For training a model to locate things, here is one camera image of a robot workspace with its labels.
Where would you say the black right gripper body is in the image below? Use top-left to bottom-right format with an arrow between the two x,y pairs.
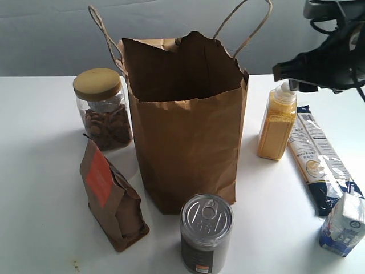
297,20 -> 364,94

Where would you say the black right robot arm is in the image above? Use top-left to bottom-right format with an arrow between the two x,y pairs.
273,1 -> 364,98

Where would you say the brown paper bag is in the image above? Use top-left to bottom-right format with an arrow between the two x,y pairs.
88,0 -> 273,215

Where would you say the yellow grain plastic bottle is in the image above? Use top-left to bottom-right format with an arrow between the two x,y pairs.
257,85 -> 297,160

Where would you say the blue white pasta packet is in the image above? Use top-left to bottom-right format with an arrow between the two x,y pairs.
288,106 -> 364,217

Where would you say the blue white milk carton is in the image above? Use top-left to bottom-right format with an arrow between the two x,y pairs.
319,193 -> 364,257

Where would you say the dark can with pull-tab lid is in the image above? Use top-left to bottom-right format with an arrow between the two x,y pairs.
180,194 -> 234,273

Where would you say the almond jar with yellow lid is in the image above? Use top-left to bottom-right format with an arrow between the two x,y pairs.
73,68 -> 132,151

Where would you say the brown pouch with orange label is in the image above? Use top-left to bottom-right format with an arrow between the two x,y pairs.
80,138 -> 149,252

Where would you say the white backdrop cloth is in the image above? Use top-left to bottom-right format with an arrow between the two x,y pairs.
1,0 -> 321,76

